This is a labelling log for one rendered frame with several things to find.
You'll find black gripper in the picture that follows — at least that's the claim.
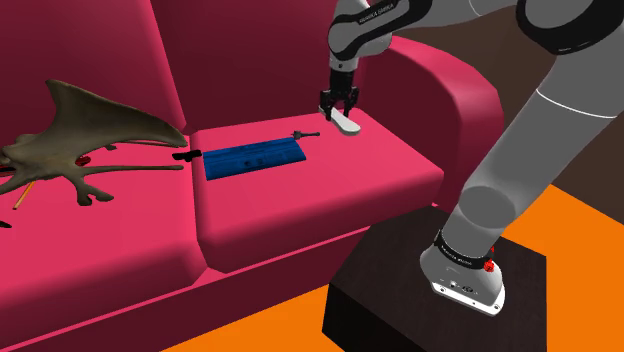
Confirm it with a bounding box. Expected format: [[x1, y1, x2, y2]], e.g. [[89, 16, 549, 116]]
[[319, 68, 361, 121]]

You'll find white remote control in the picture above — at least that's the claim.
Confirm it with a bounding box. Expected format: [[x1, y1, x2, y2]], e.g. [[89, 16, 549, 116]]
[[318, 105, 362, 137]]

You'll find blue flat box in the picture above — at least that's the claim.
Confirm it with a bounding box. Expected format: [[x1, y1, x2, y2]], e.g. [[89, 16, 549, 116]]
[[202, 136, 308, 182]]

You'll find pink sofa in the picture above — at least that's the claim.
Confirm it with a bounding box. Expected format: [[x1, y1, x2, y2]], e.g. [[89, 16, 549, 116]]
[[0, 0, 506, 352]]

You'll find dark robot stand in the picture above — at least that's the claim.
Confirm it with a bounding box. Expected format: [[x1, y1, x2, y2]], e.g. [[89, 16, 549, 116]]
[[321, 204, 548, 352]]

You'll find olive winged creature figure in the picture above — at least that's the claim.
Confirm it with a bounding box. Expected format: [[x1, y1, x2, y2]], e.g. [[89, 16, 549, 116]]
[[0, 79, 189, 207]]

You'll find orange pencil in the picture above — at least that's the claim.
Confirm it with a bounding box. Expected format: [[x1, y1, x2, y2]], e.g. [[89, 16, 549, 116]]
[[12, 181, 36, 211]]

